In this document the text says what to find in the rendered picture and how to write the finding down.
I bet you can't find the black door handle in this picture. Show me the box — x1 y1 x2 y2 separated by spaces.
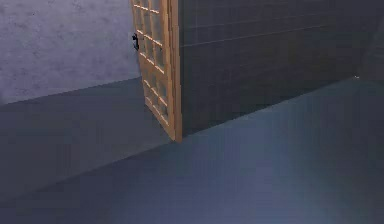
131 32 140 52

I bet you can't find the wooden glass-paned room door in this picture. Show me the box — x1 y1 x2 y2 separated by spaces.
129 0 183 144

